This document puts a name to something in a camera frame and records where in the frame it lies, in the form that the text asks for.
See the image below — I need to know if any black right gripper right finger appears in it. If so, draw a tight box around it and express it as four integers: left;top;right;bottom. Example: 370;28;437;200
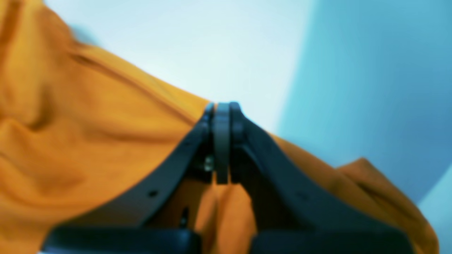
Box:
212;102;414;254

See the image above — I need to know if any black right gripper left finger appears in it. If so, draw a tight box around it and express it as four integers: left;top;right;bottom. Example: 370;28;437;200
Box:
41;103;214;254

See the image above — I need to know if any orange t-shirt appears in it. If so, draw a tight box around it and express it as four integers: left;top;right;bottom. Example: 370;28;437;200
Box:
0;0;440;254

